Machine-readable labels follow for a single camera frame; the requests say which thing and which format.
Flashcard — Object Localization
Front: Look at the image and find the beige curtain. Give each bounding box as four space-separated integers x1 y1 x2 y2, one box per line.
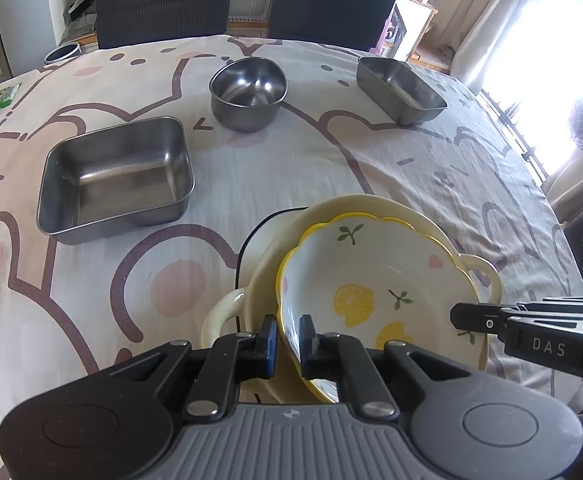
454 0 572 93

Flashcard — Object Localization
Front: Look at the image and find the black balcony railing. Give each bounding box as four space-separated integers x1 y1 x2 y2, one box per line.
479 89 552 183

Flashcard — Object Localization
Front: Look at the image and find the green tissue packet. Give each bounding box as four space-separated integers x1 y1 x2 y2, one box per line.
0 84 22 117

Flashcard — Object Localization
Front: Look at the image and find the lemon print scalloped bowl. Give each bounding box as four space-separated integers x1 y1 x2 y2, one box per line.
275 212 489 405

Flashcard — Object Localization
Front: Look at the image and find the bear print tablecloth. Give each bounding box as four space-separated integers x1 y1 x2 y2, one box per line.
0 34 583 480

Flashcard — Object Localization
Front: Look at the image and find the small square steel bowl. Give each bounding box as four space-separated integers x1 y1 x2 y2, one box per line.
357 56 448 126

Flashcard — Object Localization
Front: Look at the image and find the white leaf print plate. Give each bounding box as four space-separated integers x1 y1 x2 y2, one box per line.
235 206 315 333

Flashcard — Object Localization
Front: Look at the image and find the dark grey chair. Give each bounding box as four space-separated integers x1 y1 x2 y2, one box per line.
94 0 237 51
270 0 398 53

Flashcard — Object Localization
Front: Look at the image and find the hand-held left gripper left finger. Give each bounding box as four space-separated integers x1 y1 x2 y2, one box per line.
91 314 278 423

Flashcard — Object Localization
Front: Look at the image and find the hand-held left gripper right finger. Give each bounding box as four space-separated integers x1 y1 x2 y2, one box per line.
299 314 475 421

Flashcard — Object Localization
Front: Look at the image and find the large square steel tray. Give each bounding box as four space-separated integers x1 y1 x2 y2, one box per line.
37 116 195 246

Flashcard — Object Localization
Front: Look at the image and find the round steel bowl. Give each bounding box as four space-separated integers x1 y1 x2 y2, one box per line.
209 56 288 133

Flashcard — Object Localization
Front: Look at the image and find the cream two-handled bowl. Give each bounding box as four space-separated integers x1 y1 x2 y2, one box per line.
201 194 503 406

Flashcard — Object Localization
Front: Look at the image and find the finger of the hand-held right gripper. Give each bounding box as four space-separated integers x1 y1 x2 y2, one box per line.
514 296 583 318
450 301 522 334

